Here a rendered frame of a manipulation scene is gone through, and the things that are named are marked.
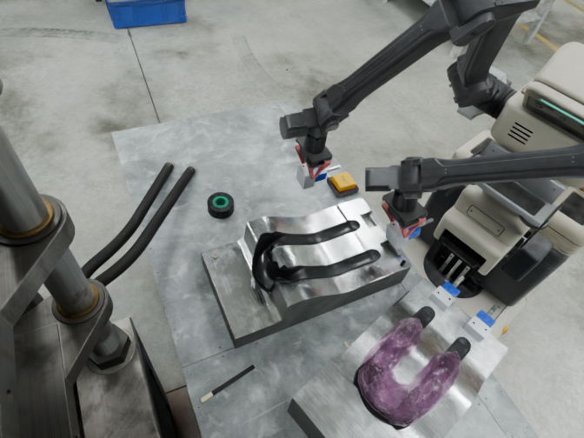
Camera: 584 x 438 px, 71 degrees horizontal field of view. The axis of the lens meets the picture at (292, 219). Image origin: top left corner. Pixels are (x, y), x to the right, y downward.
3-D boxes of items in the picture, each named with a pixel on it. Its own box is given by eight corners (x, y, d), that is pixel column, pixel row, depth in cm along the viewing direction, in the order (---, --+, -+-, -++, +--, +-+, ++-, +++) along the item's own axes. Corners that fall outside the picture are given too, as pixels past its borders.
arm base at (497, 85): (513, 89, 110) (474, 68, 115) (511, 80, 103) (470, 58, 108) (490, 116, 112) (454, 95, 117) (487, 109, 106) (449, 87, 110)
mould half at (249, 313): (355, 215, 129) (366, 187, 119) (401, 282, 116) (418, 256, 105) (202, 263, 112) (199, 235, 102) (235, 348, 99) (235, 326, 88)
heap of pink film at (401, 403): (409, 310, 104) (420, 295, 98) (467, 364, 96) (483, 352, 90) (340, 378, 91) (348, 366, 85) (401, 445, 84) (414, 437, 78)
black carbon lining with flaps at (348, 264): (354, 221, 119) (361, 200, 111) (383, 265, 110) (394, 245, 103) (242, 257, 107) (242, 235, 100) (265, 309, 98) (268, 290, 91)
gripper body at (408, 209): (404, 227, 96) (408, 205, 91) (381, 201, 103) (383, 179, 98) (428, 217, 98) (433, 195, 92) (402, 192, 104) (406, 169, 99)
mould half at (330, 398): (417, 287, 115) (432, 266, 107) (497, 356, 105) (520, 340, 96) (287, 411, 91) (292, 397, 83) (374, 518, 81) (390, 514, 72)
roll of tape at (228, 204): (226, 195, 129) (226, 188, 126) (238, 213, 125) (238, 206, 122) (202, 204, 125) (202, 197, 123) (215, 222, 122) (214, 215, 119)
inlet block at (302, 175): (334, 167, 126) (336, 155, 122) (341, 178, 123) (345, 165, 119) (295, 177, 122) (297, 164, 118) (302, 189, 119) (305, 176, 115)
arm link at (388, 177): (424, 197, 84) (424, 155, 84) (368, 197, 85) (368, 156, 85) (414, 200, 96) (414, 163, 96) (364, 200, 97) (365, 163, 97)
